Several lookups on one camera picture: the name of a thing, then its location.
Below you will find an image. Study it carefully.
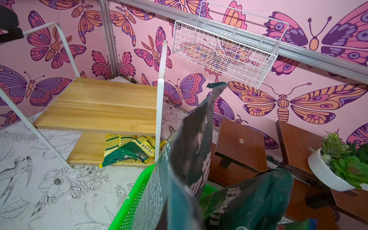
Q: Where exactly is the dark green fertilizer bag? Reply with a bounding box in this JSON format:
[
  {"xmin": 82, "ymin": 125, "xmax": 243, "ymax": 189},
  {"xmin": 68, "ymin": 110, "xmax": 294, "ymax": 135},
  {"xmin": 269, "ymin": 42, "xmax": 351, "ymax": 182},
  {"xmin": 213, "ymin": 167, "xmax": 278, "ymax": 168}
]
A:
[{"xmin": 130, "ymin": 82, "xmax": 228, "ymax": 230}]

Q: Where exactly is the yellow green bag shelf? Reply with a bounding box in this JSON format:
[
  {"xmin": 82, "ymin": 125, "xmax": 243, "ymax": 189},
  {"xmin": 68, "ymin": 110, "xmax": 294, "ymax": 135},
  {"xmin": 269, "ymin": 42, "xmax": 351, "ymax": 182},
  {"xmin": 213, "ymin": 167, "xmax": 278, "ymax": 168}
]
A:
[{"xmin": 99, "ymin": 134, "xmax": 156, "ymax": 168}]

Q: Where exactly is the green plastic basket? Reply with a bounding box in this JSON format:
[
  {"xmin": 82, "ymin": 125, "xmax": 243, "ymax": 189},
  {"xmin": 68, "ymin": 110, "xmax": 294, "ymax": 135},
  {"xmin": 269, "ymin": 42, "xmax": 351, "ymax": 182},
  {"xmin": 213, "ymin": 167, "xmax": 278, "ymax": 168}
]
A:
[{"xmin": 110, "ymin": 163, "xmax": 218, "ymax": 230}]

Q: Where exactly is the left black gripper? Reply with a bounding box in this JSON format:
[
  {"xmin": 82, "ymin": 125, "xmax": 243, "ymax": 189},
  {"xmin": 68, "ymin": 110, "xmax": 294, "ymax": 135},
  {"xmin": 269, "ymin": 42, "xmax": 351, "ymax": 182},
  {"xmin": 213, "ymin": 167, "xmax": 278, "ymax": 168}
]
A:
[{"xmin": 1, "ymin": 5, "xmax": 24, "ymax": 43}]

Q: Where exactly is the white pot succulent plant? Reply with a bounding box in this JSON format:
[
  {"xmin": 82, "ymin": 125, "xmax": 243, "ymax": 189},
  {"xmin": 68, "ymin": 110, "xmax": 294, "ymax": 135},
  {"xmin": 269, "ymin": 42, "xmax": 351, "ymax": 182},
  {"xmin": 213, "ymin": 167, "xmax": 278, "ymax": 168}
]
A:
[{"xmin": 308, "ymin": 132, "xmax": 368, "ymax": 192}]

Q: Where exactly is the white wire basket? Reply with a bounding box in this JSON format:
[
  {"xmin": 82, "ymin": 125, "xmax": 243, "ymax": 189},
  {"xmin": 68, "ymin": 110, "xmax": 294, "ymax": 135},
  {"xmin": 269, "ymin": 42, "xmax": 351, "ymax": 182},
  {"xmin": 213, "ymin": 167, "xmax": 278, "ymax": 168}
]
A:
[{"xmin": 172, "ymin": 1, "xmax": 289, "ymax": 89}]

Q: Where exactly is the wooden white frame shelf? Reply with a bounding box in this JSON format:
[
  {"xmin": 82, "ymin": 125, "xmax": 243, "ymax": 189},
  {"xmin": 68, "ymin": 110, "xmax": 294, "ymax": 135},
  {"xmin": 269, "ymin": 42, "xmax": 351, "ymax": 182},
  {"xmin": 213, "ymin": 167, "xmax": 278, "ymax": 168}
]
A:
[{"xmin": 0, "ymin": 22, "xmax": 169, "ymax": 169}]

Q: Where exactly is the brown wooden step stand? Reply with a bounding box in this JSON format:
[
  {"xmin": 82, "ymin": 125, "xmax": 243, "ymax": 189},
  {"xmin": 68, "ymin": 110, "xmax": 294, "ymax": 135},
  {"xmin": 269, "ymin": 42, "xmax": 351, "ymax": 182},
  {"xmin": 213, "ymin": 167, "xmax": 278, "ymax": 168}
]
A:
[{"xmin": 209, "ymin": 119, "xmax": 368, "ymax": 230}]

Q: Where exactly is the blue green fertilizer bag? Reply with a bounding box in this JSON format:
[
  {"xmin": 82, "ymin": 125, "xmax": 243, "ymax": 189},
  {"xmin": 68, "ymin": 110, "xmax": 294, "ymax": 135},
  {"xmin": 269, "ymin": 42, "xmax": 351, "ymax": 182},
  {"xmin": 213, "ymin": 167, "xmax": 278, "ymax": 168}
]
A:
[{"xmin": 277, "ymin": 218, "xmax": 318, "ymax": 230}]

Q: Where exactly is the aluminium cage frame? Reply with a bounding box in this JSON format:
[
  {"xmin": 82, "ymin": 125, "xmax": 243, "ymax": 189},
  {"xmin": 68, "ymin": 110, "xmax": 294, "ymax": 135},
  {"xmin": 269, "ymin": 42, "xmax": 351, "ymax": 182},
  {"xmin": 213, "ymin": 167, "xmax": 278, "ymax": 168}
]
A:
[{"xmin": 99, "ymin": 0, "xmax": 368, "ymax": 85}]

